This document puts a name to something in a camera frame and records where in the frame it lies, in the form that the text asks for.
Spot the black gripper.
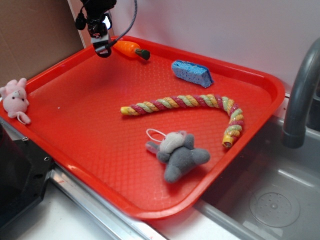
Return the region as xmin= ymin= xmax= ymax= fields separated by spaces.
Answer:
xmin=75 ymin=0 xmax=117 ymax=58

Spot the orange toy carrot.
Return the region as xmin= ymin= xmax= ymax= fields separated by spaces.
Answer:
xmin=113 ymin=40 xmax=151 ymax=61

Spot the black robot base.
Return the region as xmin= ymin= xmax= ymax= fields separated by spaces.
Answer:
xmin=0 ymin=126 xmax=54 ymax=229

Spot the red plastic tray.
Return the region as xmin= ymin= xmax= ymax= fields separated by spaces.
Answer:
xmin=0 ymin=37 xmax=285 ymax=220

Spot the brown cardboard panel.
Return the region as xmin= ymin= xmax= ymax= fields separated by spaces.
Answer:
xmin=0 ymin=0 xmax=91 ymax=86

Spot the pink plush bunny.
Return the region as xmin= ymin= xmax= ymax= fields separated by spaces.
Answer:
xmin=0 ymin=78 xmax=31 ymax=125

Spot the blue sponge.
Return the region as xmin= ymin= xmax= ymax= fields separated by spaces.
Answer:
xmin=171 ymin=60 xmax=214 ymax=88

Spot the grey plush bunny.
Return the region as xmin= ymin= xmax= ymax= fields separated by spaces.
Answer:
xmin=145 ymin=130 xmax=211 ymax=184

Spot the grey faucet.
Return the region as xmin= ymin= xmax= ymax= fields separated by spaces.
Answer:
xmin=281 ymin=39 xmax=320 ymax=149

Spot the grey sink basin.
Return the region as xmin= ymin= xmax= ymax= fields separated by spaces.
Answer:
xmin=195 ymin=117 xmax=320 ymax=240

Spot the braided grey cable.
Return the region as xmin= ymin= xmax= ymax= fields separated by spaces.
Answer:
xmin=104 ymin=0 xmax=139 ymax=50

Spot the multicolour twisted rope toy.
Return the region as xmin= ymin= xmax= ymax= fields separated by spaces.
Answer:
xmin=120 ymin=94 xmax=244 ymax=149

